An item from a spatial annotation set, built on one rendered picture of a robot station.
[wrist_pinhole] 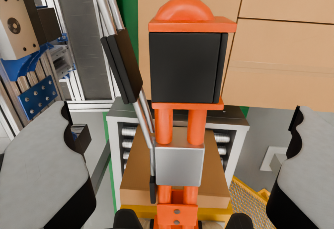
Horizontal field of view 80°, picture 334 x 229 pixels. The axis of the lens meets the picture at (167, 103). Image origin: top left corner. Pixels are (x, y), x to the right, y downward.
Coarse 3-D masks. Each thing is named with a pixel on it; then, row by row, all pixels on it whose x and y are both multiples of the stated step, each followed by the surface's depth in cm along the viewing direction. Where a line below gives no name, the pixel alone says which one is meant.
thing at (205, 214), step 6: (198, 210) 52; (204, 210) 52; (210, 210) 52; (216, 210) 52; (222, 210) 52; (228, 210) 52; (198, 216) 52; (204, 216) 52; (210, 216) 51; (216, 216) 51; (222, 216) 51; (228, 216) 51; (204, 222) 52; (216, 222) 52; (222, 222) 52
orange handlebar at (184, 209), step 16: (176, 0) 17; (192, 0) 17; (160, 16) 18; (176, 16) 18; (192, 16) 18; (208, 16) 18; (160, 112) 23; (192, 112) 23; (160, 128) 24; (192, 128) 24; (192, 144) 25; (160, 192) 29; (176, 192) 32; (192, 192) 29; (160, 208) 30; (176, 208) 30; (192, 208) 30; (160, 224) 32; (176, 224) 32; (192, 224) 32
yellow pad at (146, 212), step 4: (120, 208) 53; (124, 208) 52; (128, 208) 52; (132, 208) 52; (136, 208) 52; (140, 208) 52; (144, 208) 52; (148, 208) 52; (152, 208) 52; (156, 208) 52; (136, 212) 52; (140, 212) 52; (144, 212) 52; (148, 212) 52; (152, 212) 52; (156, 212) 52; (140, 216) 53; (144, 216) 53; (148, 216) 52; (152, 216) 52; (148, 220) 52
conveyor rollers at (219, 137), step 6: (126, 132) 110; (132, 132) 110; (216, 138) 109; (222, 138) 109; (228, 138) 109; (126, 144) 114; (222, 150) 114; (126, 156) 118; (126, 162) 124; (222, 162) 118
